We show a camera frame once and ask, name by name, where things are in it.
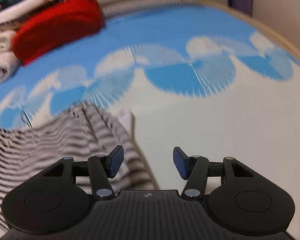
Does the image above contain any grey white striped garment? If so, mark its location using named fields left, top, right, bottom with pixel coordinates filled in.
left=0, top=102, right=154, bottom=231

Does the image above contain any blue white patterned bedsheet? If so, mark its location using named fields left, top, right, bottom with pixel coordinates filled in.
left=0, top=5, right=300, bottom=239

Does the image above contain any cream folded blanket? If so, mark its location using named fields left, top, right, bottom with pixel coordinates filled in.
left=0, top=0, right=65, bottom=88

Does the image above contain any red folded fleece blanket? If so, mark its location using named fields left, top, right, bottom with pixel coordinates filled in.
left=12, top=0, right=104, bottom=67

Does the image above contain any wooden bed frame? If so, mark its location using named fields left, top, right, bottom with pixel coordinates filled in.
left=202, top=0, right=300, bottom=67

